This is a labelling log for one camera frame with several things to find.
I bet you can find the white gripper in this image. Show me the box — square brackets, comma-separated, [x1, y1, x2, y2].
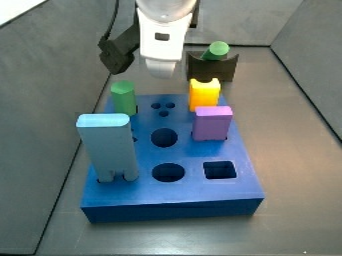
[136, 9, 192, 79]

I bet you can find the green hexagonal peg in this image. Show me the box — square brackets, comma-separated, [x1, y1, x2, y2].
[111, 80, 136, 116]

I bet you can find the black curved cradle fixture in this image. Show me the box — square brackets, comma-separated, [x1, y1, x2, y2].
[186, 51, 239, 82]

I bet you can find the purple rectangular block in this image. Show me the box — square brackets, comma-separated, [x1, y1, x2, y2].
[192, 106, 232, 141]

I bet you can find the yellow notched block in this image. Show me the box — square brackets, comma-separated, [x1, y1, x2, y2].
[188, 78, 220, 112]

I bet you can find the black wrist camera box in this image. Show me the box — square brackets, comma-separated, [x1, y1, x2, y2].
[97, 24, 140, 75]

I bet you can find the long green cylinder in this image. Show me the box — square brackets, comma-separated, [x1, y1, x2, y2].
[200, 41, 230, 61]

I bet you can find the blue peg board block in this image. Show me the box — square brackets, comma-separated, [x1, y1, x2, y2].
[80, 94, 264, 223]

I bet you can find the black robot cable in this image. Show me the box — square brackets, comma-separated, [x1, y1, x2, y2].
[103, 0, 120, 40]

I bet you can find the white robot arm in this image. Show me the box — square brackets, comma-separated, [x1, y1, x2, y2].
[136, 0, 196, 78]

